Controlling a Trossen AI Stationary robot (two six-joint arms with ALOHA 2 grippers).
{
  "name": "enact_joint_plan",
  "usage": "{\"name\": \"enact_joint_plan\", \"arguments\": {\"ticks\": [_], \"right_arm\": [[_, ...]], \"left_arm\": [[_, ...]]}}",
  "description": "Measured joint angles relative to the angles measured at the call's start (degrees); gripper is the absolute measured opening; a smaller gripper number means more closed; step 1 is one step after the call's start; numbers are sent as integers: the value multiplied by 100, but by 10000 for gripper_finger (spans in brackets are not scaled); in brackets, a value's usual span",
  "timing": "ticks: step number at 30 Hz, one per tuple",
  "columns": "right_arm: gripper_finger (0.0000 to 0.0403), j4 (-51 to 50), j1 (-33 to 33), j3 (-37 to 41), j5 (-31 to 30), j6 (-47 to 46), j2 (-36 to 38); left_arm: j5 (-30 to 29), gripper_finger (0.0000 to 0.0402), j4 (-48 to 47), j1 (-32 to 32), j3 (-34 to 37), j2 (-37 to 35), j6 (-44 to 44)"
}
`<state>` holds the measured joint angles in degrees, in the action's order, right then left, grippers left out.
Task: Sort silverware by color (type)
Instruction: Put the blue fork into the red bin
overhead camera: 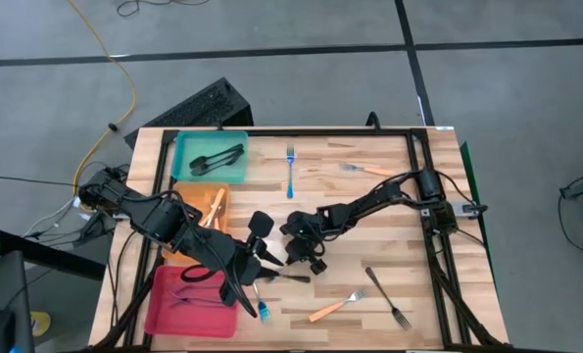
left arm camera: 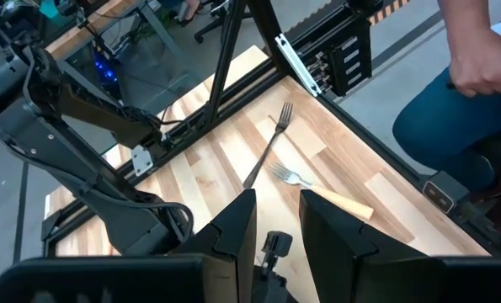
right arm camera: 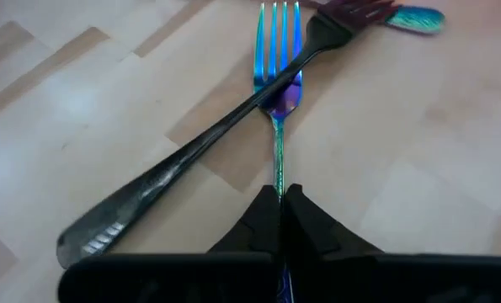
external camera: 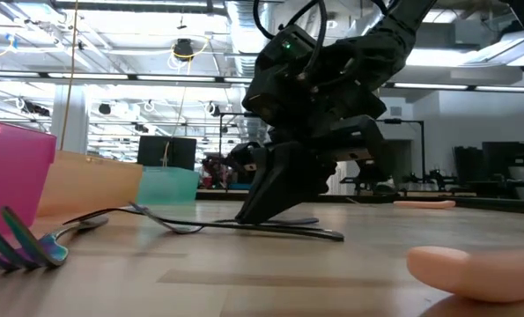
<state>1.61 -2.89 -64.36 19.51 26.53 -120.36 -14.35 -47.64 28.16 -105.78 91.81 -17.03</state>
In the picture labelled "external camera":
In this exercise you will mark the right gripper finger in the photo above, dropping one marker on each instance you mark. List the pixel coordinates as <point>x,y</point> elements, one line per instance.
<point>307,176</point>
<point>266,185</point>

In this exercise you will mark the black metal fork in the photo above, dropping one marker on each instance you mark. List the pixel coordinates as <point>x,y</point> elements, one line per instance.
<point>310,234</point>

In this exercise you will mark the iridescent rainbow fork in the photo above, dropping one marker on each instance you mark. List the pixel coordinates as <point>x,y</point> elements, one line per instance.
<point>28,251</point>
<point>186,230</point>

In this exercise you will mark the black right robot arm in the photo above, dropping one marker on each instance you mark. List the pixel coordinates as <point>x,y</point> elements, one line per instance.
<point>376,48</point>

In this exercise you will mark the black background robot arm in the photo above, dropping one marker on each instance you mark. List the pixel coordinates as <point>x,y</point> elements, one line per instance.
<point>424,177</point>
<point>213,171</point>

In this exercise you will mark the teal plastic tray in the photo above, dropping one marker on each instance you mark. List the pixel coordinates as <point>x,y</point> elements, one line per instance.
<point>169,187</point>

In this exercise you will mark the black perforated case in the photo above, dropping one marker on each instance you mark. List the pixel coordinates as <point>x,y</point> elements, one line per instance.
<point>167,152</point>

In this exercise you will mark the black monitor equipment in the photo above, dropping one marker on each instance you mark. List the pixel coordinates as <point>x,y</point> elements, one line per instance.
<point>504,158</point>

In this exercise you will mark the black ceiling device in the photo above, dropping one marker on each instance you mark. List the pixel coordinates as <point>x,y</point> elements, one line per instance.
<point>183,48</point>

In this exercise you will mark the orange plastic tray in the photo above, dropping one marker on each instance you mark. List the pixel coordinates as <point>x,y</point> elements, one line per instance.
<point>90,185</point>

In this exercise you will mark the white column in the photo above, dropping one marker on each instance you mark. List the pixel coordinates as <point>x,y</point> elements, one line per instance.
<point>78,119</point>

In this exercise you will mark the red plastic tray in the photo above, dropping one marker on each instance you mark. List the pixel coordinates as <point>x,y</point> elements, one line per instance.
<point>10,176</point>

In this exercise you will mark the black stand frame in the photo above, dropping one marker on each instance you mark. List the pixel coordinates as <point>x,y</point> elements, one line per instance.
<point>235,114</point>

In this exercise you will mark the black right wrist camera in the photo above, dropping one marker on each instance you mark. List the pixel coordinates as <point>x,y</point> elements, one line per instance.
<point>266,105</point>

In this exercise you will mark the silver ventilation duct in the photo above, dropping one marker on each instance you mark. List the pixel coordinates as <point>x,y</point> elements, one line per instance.
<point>244,26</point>

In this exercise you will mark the long ceiling light rail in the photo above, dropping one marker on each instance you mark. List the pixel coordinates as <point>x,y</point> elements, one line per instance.
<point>112,77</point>

